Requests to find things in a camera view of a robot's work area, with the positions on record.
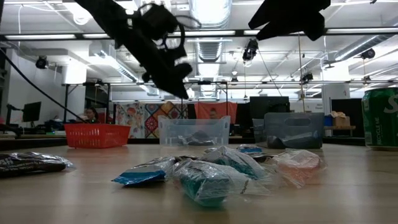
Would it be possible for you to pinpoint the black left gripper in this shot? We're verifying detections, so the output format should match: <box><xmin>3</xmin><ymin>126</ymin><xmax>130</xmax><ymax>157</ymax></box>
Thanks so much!
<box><xmin>123</xmin><ymin>27</ymin><xmax>194</xmax><ymax>100</ymax></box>

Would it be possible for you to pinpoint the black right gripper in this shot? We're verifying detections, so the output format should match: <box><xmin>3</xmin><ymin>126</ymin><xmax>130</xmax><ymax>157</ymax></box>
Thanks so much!
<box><xmin>248</xmin><ymin>0</ymin><xmax>332</xmax><ymax>42</ymax></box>

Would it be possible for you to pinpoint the brown Hershey's chocolate bar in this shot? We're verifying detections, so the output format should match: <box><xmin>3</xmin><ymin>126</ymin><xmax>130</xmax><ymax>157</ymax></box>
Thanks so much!
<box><xmin>177</xmin><ymin>135</ymin><xmax>200</xmax><ymax>147</ymax></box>
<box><xmin>0</xmin><ymin>151</ymin><xmax>75</xmax><ymax>179</ymax></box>
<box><xmin>189</xmin><ymin>130</ymin><xmax>218</xmax><ymax>146</ymax></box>

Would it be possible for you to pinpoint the white blue Hershey's bar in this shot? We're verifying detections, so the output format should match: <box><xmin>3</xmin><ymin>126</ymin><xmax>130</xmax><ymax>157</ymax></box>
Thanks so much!
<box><xmin>235</xmin><ymin>144</ymin><xmax>264</xmax><ymax>154</ymax></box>
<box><xmin>112</xmin><ymin>156</ymin><xmax>177</xmax><ymax>187</ymax></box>
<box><xmin>281</xmin><ymin>132</ymin><xmax>323</xmax><ymax>149</ymax></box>

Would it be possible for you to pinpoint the orange gummy candy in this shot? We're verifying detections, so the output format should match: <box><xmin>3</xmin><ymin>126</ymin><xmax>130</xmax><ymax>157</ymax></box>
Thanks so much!
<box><xmin>267</xmin><ymin>148</ymin><xmax>328</xmax><ymax>189</ymax></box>

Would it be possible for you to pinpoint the teal wrapped gummy candy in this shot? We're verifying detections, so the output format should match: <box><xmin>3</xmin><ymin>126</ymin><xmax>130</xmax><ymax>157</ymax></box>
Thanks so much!
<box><xmin>198</xmin><ymin>146</ymin><xmax>272</xmax><ymax>182</ymax></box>
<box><xmin>172</xmin><ymin>159</ymin><xmax>272</xmax><ymax>208</ymax></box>

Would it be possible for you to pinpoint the black ceiling spotlight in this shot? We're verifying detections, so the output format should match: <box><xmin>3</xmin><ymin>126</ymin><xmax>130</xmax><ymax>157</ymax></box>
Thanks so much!
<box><xmin>359</xmin><ymin>48</ymin><xmax>376</xmax><ymax>60</ymax></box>
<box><xmin>34</xmin><ymin>55</ymin><xmax>50</xmax><ymax>70</ymax></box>
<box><xmin>241</xmin><ymin>38</ymin><xmax>259</xmax><ymax>62</ymax></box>

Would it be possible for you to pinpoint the clear plastic bin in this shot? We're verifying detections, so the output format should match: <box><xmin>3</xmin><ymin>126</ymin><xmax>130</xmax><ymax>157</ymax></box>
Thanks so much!
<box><xmin>157</xmin><ymin>115</ymin><xmax>232</xmax><ymax>147</ymax></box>

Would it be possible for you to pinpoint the colourful patterned quilt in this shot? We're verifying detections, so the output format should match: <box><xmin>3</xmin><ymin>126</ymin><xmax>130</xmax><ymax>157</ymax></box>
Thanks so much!
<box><xmin>144</xmin><ymin>100</ymin><xmax>189</xmax><ymax>139</ymax></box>

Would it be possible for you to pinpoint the orange red fabric backdrop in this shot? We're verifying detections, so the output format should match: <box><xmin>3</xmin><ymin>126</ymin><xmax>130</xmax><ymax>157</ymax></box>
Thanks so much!
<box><xmin>195</xmin><ymin>101</ymin><xmax>239</xmax><ymax>125</ymax></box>

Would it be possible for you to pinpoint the floral hanging fabric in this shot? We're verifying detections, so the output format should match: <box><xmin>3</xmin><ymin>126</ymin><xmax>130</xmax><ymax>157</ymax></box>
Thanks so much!
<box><xmin>115</xmin><ymin>102</ymin><xmax>146</xmax><ymax>139</ymax></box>

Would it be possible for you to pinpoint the black partition panel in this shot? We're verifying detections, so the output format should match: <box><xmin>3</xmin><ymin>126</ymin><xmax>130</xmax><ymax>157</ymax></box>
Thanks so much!
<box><xmin>249</xmin><ymin>96</ymin><xmax>291</xmax><ymax>121</ymax></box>
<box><xmin>330</xmin><ymin>98</ymin><xmax>364</xmax><ymax>138</ymax></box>

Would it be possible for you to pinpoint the person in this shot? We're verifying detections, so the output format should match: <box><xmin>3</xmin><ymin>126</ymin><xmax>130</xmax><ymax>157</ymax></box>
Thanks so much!
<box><xmin>81</xmin><ymin>106</ymin><xmax>101</xmax><ymax>124</ymax></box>

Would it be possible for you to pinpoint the red plastic basket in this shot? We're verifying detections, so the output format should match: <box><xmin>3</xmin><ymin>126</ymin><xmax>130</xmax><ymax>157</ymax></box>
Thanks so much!
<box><xmin>63</xmin><ymin>123</ymin><xmax>132</xmax><ymax>149</ymax></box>

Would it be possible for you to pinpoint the grey plastic bin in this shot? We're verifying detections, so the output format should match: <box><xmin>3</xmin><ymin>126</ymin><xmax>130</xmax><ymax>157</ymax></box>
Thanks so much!
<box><xmin>252</xmin><ymin>112</ymin><xmax>325</xmax><ymax>150</ymax></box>

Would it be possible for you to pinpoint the black metal rack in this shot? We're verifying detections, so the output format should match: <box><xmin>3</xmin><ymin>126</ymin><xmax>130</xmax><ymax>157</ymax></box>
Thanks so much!
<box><xmin>62</xmin><ymin>81</ymin><xmax>111</xmax><ymax>124</ymax></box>

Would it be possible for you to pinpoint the brown cardboard box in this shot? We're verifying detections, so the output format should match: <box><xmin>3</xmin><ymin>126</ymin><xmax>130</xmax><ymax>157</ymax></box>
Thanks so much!
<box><xmin>330</xmin><ymin>111</ymin><xmax>351</xmax><ymax>128</ymax></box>

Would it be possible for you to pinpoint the wooden work table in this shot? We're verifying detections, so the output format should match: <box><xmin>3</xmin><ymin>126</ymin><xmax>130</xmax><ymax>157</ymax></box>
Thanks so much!
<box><xmin>323</xmin><ymin>125</ymin><xmax>358</xmax><ymax>138</ymax></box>

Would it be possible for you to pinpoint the green soda can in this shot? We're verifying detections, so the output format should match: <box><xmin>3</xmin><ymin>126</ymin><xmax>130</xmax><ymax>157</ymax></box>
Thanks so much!
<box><xmin>361</xmin><ymin>87</ymin><xmax>398</xmax><ymax>151</ymax></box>

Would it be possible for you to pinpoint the black computer monitor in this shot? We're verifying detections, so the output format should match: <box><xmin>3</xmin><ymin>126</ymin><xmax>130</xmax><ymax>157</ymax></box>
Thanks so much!
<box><xmin>21</xmin><ymin>101</ymin><xmax>42</xmax><ymax>123</ymax></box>

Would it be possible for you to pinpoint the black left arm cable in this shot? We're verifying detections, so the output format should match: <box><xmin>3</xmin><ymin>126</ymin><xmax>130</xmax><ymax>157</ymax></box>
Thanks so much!
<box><xmin>169</xmin><ymin>14</ymin><xmax>203</xmax><ymax>68</ymax></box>

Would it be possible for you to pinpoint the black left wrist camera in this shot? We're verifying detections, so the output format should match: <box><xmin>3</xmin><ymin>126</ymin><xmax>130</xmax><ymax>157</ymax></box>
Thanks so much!
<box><xmin>136</xmin><ymin>2</ymin><xmax>180</xmax><ymax>41</ymax></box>

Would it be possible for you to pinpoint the silver ceiling duct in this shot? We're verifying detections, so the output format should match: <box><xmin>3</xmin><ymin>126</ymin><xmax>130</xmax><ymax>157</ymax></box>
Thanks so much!
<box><xmin>334</xmin><ymin>34</ymin><xmax>396</xmax><ymax>62</ymax></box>
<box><xmin>188</xmin><ymin>0</ymin><xmax>233</xmax><ymax>63</ymax></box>

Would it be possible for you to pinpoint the thin black cable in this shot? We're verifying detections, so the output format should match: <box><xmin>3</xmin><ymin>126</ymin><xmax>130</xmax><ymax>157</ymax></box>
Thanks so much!
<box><xmin>0</xmin><ymin>48</ymin><xmax>88</xmax><ymax>124</ymax></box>

